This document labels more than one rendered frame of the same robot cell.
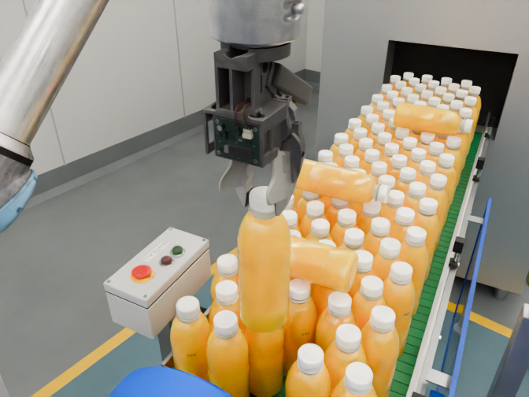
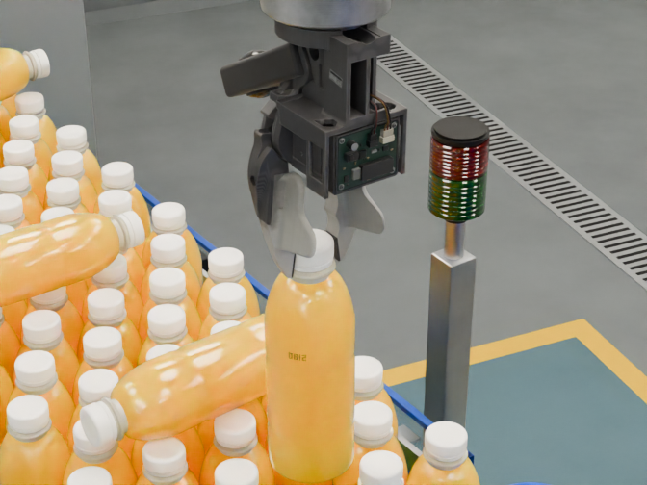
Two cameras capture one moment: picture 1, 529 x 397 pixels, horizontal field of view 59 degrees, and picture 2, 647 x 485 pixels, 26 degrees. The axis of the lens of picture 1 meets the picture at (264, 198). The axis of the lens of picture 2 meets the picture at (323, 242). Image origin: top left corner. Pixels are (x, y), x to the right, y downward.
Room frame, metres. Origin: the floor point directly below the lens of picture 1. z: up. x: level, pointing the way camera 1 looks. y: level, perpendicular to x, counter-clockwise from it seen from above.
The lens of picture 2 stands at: (0.06, 0.82, 1.91)
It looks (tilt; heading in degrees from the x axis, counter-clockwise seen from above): 30 degrees down; 298
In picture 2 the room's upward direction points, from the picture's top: straight up
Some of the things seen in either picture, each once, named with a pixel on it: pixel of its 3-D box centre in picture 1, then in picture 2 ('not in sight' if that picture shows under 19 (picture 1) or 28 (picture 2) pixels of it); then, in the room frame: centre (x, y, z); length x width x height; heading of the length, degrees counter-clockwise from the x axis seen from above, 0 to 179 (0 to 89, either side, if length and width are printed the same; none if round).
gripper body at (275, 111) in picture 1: (252, 99); (331, 95); (0.48, 0.01, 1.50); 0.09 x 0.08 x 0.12; 152
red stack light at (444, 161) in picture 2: not in sight; (459, 152); (0.56, -0.46, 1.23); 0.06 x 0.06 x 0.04
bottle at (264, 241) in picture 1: (264, 264); (310, 362); (0.50, 0.00, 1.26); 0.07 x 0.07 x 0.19
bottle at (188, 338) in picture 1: (193, 350); not in sight; (0.57, 0.13, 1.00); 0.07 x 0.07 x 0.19
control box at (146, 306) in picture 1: (161, 278); not in sight; (0.70, 0.20, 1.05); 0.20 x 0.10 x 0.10; 153
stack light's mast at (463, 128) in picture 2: not in sight; (456, 192); (0.56, -0.46, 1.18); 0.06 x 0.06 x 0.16
